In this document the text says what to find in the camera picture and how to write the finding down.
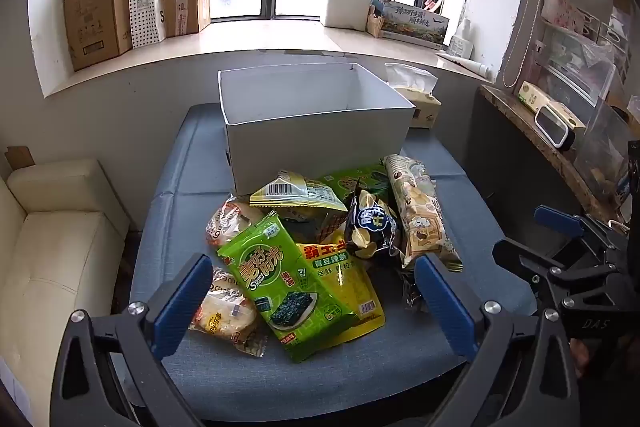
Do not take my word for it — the white digital clock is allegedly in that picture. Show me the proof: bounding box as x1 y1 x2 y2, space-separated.
534 104 577 152

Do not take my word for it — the landscape printed carton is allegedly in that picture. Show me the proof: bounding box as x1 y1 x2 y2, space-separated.
377 0 448 48

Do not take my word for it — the large brown cardboard box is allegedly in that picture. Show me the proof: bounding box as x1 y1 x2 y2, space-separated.
63 0 133 72

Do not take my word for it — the white plastic bottle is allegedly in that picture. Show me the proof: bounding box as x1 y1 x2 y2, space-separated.
450 18 473 58

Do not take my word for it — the small brown cardboard box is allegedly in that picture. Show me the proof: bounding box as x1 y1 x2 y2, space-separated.
159 0 212 38

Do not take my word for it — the yellow spicy strip packet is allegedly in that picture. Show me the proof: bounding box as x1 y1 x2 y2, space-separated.
295 239 387 343

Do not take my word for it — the green and white box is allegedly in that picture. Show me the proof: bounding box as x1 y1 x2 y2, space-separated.
517 80 586 132

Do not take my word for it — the green seaweed snack packet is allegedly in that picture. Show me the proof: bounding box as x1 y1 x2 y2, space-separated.
217 210 361 364
320 164 396 208

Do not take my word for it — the brown cardboard scrap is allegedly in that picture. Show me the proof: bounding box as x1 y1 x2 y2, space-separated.
5 146 36 168

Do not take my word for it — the white tube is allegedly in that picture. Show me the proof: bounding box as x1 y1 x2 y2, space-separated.
436 52 493 78

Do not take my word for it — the wooden side shelf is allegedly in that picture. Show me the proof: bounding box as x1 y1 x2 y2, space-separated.
477 84 631 228

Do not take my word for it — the yellow-green barcode snack packet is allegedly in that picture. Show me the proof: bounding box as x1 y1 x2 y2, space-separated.
249 170 349 225

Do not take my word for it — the tissue box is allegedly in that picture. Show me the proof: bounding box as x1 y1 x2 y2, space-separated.
385 63 443 129

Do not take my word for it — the clear plastic drawer organizer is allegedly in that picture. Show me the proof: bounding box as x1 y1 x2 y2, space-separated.
530 0 633 108

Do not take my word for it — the small brown paper bag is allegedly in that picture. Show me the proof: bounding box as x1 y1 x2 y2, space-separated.
367 4 386 38

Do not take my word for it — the white cardboard box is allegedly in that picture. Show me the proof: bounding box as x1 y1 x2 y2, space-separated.
217 62 417 198

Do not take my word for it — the clear plastic container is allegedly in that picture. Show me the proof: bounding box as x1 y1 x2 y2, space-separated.
575 97 636 202

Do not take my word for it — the white foam box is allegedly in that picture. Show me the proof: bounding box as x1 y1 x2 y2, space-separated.
322 0 373 32

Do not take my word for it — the clear bread packet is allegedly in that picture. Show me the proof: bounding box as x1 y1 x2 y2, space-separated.
189 264 268 359
206 199 266 253

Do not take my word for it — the long beige biscuit packet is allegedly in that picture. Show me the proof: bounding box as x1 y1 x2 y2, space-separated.
382 154 463 273

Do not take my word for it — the cream leather sofa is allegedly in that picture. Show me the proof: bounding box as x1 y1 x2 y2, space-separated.
0 157 131 427

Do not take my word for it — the black potato chips bag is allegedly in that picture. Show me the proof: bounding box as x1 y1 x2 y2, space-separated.
344 189 403 268

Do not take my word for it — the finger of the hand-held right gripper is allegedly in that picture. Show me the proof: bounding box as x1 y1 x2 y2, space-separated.
492 238 621 304
534 205 626 260

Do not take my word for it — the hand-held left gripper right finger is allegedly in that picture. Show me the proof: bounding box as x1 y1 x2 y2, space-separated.
414 253 581 427

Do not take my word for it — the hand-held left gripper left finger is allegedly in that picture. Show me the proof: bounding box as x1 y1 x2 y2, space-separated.
50 253 216 427

